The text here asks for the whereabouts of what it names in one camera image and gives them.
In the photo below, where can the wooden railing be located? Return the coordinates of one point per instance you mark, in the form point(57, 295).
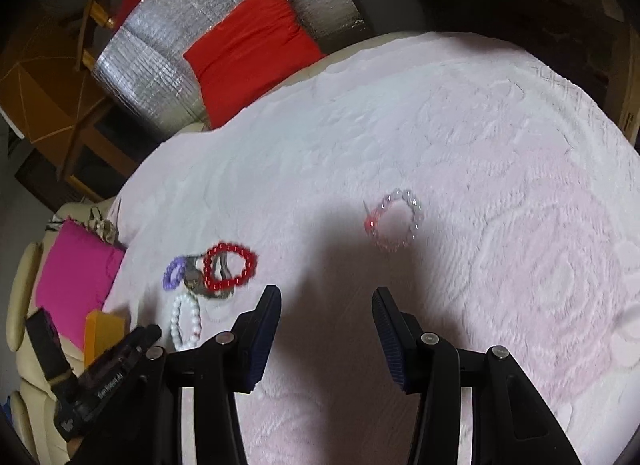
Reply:
point(100, 10)

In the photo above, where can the red cushion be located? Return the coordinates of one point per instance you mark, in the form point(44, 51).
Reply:
point(245, 50)

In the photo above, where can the silver foil insulation mat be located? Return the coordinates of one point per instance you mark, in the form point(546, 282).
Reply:
point(165, 45)

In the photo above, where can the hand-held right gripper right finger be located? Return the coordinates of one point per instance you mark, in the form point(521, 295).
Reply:
point(392, 340)

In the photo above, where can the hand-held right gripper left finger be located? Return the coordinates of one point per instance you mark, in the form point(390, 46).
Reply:
point(262, 335)

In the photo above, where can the patterned cloth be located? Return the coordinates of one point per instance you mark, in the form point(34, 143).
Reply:
point(100, 227)

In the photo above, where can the orange box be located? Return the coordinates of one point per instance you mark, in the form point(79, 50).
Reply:
point(102, 335)

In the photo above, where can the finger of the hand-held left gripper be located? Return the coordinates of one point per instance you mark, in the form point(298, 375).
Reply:
point(142, 335)
point(45, 342)

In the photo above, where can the pink cushion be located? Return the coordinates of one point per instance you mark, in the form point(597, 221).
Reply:
point(75, 270)

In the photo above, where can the white pink blanket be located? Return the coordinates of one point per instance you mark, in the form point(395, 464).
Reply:
point(350, 120)

